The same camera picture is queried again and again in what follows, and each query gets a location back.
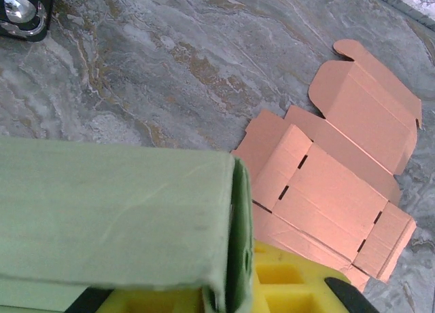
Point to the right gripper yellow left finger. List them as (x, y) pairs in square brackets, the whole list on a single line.
[(146, 301)]

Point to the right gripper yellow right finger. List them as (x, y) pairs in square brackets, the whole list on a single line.
[(289, 286)]

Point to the brown cardboard box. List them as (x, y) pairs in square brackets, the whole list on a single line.
[(340, 197)]

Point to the light green box lid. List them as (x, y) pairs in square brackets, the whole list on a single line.
[(102, 207)]

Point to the black hard case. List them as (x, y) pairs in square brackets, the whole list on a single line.
[(7, 28)]

